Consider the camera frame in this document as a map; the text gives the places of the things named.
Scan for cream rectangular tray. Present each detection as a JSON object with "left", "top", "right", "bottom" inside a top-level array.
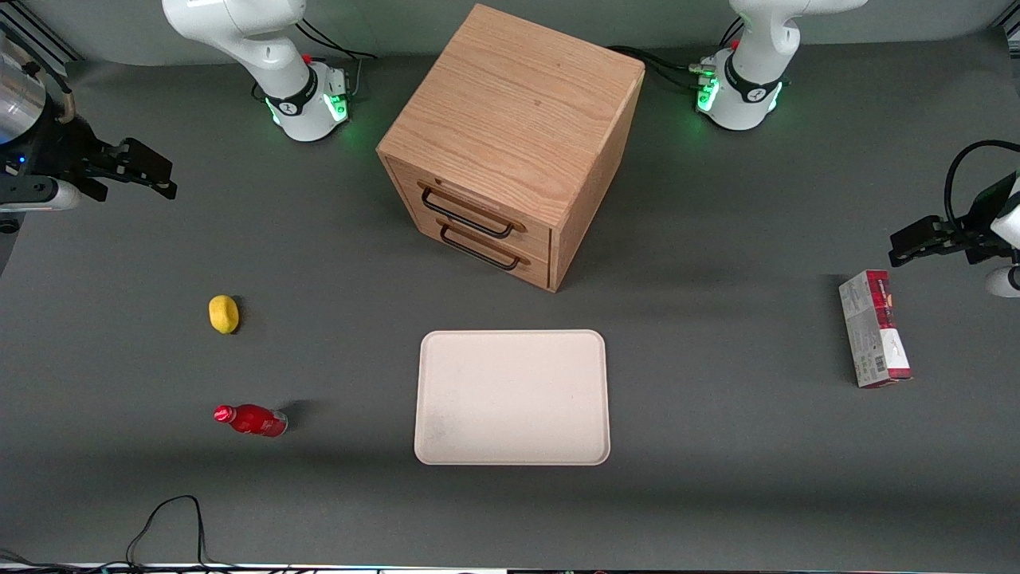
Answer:
[{"left": 414, "top": 329, "right": 611, "bottom": 466}]

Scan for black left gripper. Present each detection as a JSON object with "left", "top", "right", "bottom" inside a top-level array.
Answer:
[{"left": 889, "top": 174, "right": 1017, "bottom": 268}]

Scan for black right arm base cables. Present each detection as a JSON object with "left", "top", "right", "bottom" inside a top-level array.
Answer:
[{"left": 293, "top": 18, "right": 380, "bottom": 100}]

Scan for red coke bottle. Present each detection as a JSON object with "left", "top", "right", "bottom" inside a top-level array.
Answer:
[{"left": 213, "top": 403, "right": 288, "bottom": 438}]

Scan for black arm base cables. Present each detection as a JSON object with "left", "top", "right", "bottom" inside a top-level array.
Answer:
[
  {"left": 293, "top": 18, "right": 380, "bottom": 100},
  {"left": 607, "top": 16, "right": 746, "bottom": 92}
]

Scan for yellow lemon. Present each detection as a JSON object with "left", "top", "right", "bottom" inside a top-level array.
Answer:
[{"left": 209, "top": 295, "right": 240, "bottom": 335}]

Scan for short black drawer handle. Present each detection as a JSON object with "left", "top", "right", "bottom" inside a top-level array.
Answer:
[{"left": 440, "top": 225, "right": 521, "bottom": 271}]

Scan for wooden drawer cabinet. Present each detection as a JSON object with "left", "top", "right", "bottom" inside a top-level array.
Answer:
[{"left": 376, "top": 3, "right": 645, "bottom": 294}]

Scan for black left arm base cables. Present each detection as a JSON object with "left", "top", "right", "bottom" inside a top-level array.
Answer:
[{"left": 607, "top": 16, "right": 746, "bottom": 92}]

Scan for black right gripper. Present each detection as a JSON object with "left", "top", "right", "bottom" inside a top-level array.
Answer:
[{"left": 22, "top": 116, "right": 179, "bottom": 202}]

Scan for thin black looped cable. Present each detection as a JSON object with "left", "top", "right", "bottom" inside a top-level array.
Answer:
[{"left": 0, "top": 494, "right": 320, "bottom": 574}]

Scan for long black drawer handle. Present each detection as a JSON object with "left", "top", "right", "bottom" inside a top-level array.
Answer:
[{"left": 421, "top": 187, "right": 516, "bottom": 239}]

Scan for grey and red carton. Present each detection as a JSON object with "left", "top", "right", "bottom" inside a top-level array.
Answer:
[{"left": 838, "top": 269, "right": 913, "bottom": 389}]

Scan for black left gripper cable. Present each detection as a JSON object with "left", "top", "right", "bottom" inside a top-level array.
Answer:
[{"left": 943, "top": 140, "right": 1020, "bottom": 234}]

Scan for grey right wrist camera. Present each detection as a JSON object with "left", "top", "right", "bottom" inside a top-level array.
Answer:
[{"left": 0, "top": 177, "right": 83, "bottom": 213}]

